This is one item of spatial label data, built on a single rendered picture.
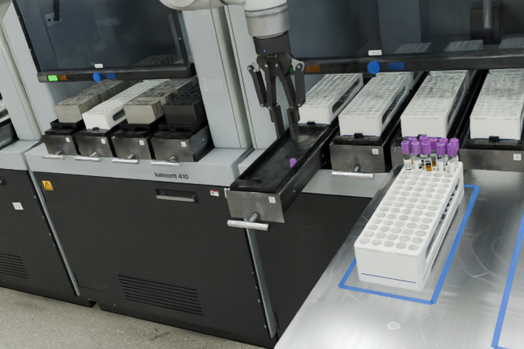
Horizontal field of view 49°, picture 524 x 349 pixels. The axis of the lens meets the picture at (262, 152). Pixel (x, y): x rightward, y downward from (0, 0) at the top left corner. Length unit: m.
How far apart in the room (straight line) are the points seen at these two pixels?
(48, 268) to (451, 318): 1.83
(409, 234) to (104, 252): 1.40
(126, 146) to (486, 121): 1.01
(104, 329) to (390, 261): 1.65
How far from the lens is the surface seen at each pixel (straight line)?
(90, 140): 1.86
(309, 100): 1.54
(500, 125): 1.32
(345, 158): 1.40
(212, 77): 1.59
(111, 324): 2.37
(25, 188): 2.23
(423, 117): 1.34
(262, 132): 1.57
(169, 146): 1.65
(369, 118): 1.37
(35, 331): 2.52
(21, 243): 2.45
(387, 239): 0.88
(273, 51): 1.19
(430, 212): 0.94
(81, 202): 2.04
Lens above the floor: 1.38
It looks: 24 degrees down
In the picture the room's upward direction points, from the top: 11 degrees counter-clockwise
